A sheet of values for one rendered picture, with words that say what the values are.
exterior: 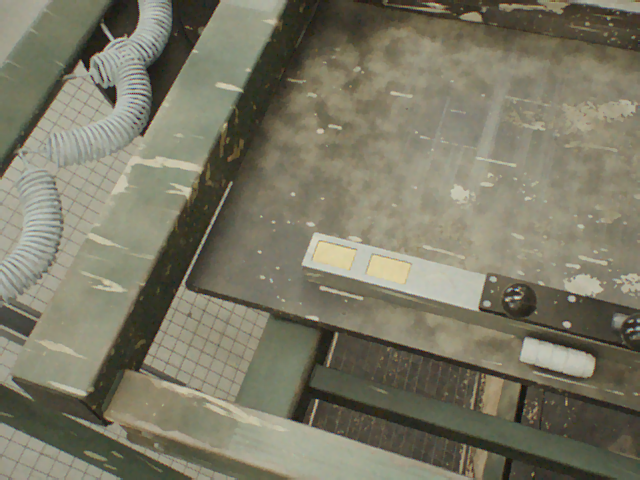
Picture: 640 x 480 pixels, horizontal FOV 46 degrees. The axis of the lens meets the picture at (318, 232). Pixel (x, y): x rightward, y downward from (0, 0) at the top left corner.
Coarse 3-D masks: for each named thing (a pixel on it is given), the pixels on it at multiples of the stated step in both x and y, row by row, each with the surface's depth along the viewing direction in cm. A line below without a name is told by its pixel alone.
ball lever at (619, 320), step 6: (612, 318) 86; (618, 318) 85; (624, 318) 85; (630, 318) 75; (636, 318) 75; (612, 324) 85; (618, 324) 85; (624, 324) 75; (630, 324) 75; (636, 324) 74; (618, 330) 85; (624, 330) 75; (630, 330) 75; (636, 330) 74; (624, 336) 75; (630, 336) 75; (636, 336) 74; (624, 342) 76; (630, 342) 75; (636, 342) 74; (636, 348) 75
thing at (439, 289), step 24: (312, 240) 96; (336, 240) 96; (312, 264) 94; (360, 264) 94; (432, 264) 93; (360, 288) 94; (384, 288) 92; (408, 288) 91; (432, 288) 91; (456, 288) 91; (480, 288) 91; (432, 312) 93; (456, 312) 91; (480, 312) 89; (528, 336) 90; (552, 336) 88; (624, 360) 87
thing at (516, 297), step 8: (512, 288) 78; (520, 288) 77; (528, 288) 77; (504, 296) 78; (512, 296) 77; (520, 296) 77; (528, 296) 77; (536, 296) 78; (504, 304) 78; (512, 304) 77; (520, 304) 77; (528, 304) 77; (536, 304) 77; (512, 312) 77; (520, 312) 77; (528, 312) 77
